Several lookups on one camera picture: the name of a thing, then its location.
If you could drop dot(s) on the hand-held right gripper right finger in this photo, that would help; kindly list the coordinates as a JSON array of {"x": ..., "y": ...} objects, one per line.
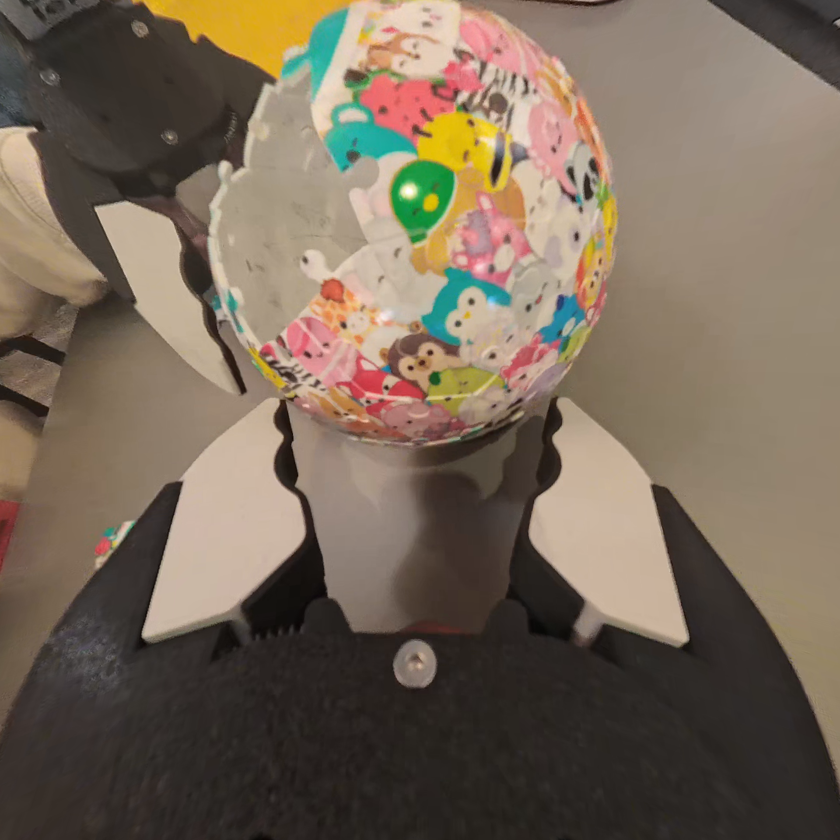
[{"x": 604, "y": 525}]

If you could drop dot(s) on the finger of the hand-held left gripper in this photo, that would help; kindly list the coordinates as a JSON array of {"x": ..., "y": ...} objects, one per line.
[{"x": 157, "y": 262}]

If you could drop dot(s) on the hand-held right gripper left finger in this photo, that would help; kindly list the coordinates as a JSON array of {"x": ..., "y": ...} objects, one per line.
[{"x": 223, "y": 525}]

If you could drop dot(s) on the teal red puzzle piece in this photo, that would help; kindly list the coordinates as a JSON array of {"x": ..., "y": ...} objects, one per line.
[{"x": 115, "y": 541}]

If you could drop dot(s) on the colourful puzzle ball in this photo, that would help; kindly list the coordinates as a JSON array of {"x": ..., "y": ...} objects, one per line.
[{"x": 459, "y": 229}]

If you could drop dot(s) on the person's left forearm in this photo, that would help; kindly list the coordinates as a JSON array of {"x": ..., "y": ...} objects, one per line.
[{"x": 33, "y": 229}]

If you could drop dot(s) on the yellow plastic bin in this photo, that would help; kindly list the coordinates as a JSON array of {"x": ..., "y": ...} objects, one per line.
[{"x": 262, "y": 26}]

